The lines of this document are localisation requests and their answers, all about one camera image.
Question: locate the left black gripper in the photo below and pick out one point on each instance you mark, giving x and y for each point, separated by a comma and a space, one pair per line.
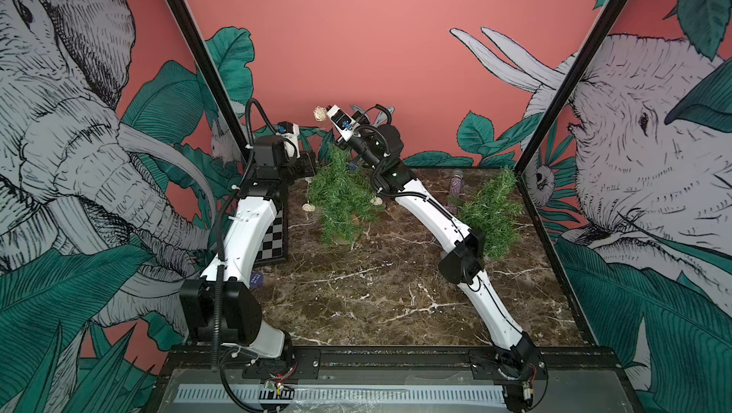
306, 162

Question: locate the rattan ball string light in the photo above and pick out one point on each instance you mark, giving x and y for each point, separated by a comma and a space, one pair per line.
320, 114

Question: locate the green christmas tree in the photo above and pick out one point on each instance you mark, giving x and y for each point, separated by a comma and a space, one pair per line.
343, 198
493, 211

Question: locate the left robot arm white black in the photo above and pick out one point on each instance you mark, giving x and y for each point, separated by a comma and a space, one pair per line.
219, 306

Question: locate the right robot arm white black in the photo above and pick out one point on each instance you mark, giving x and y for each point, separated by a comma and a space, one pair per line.
516, 357

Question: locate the black white checkerboard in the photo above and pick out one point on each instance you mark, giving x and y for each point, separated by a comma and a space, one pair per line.
274, 248

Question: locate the purple glitter tube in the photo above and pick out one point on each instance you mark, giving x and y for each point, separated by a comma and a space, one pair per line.
454, 198

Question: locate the purple poker chip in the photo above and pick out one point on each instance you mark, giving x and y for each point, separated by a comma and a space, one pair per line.
256, 280

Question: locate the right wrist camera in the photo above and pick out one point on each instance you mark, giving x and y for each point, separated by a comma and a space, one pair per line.
343, 123

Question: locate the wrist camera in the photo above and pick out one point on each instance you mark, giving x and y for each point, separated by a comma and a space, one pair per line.
343, 123
290, 131

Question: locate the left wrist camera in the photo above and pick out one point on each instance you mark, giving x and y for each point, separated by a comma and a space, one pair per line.
290, 131

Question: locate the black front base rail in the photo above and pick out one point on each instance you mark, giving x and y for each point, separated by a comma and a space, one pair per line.
482, 362

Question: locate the left black frame post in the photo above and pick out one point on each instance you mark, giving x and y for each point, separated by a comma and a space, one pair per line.
196, 44

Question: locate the black frame post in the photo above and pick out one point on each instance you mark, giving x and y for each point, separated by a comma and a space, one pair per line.
602, 26
196, 44

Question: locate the white slotted cable duct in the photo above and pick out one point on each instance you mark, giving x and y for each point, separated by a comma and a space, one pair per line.
309, 394

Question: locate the right black frame post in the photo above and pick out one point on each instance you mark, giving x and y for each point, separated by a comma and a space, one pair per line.
602, 26

